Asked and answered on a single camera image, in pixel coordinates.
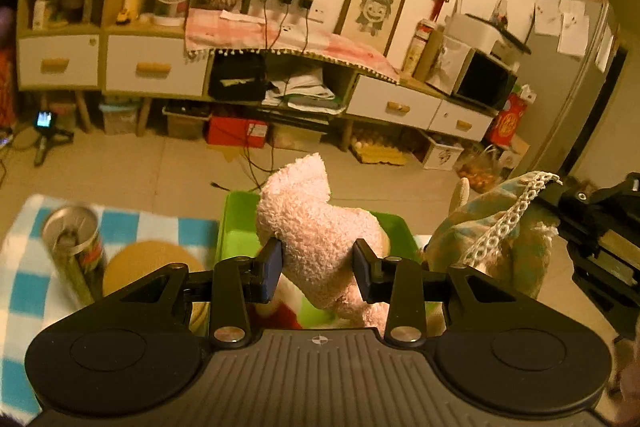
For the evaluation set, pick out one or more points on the blue white checked tablecloth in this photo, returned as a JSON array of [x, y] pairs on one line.
[[20, 307]]

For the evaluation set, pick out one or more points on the orange printed bag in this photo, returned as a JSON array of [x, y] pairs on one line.
[[6, 87]]

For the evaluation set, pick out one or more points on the white paper note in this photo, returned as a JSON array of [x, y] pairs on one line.
[[546, 17], [572, 27]]

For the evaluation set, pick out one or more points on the green plastic bin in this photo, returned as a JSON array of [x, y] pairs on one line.
[[235, 227]]

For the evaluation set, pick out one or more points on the pink table runner cloth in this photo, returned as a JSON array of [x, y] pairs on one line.
[[300, 42]]

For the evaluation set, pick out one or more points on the white printed storage box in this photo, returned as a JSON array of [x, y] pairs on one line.
[[442, 152]]

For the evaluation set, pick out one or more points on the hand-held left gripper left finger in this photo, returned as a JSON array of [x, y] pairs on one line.
[[272, 269]]

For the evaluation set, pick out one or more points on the white canister red lid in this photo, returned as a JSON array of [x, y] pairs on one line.
[[417, 47]]

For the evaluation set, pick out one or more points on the red and white plush toy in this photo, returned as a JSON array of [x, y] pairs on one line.
[[285, 313]]

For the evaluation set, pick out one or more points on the white printer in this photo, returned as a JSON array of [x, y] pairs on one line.
[[472, 29]]

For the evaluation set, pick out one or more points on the clear storage box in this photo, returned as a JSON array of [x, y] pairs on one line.
[[119, 119], [185, 122]]

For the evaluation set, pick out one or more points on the stack of papers and books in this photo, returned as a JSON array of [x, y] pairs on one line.
[[302, 92]]

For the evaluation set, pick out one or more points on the wooden media console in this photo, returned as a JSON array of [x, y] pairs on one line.
[[420, 88]]

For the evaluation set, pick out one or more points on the white wall socket row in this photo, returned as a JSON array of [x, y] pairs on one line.
[[315, 12]]

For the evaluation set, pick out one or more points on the small camera on tripod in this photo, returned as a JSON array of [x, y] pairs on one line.
[[45, 122]]

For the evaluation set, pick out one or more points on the grey refrigerator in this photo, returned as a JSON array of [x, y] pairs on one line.
[[565, 107]]

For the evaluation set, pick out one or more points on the red gift bag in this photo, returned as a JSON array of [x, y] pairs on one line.
[[510, 122]]

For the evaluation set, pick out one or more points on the tall printed drink can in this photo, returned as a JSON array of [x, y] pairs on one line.
[[75, 232]]

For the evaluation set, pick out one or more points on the yellow toy excavator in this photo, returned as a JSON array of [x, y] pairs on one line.
[[126, 17]]

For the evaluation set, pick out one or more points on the white microwave oven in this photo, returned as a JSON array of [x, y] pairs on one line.
[[482, 79]]

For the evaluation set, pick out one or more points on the pink plush toy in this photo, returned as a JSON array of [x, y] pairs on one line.
[[310, 227]]

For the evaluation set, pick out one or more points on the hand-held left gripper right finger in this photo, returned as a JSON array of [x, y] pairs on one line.
[[362, 269]]

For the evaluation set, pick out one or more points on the black bag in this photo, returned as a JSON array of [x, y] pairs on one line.
[[237, 79]]

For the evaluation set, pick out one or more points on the red storage box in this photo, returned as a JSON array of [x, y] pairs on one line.
[[237, 132]]

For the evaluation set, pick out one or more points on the cardboard box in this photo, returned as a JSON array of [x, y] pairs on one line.
[[515, 152]]

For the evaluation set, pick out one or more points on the framed cartoon girl picture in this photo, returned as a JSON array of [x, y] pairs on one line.
[[371, 12]]

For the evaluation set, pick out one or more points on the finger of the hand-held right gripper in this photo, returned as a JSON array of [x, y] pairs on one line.
[[575, 209]]

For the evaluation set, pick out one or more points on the green cloth with lace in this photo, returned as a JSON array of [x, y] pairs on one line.
[[480, 232]]

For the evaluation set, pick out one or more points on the tray of eggs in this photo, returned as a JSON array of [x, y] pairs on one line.
[[377, 149]]

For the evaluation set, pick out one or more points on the plastic bag of oranges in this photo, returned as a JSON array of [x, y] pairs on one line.
[[477, 172]]

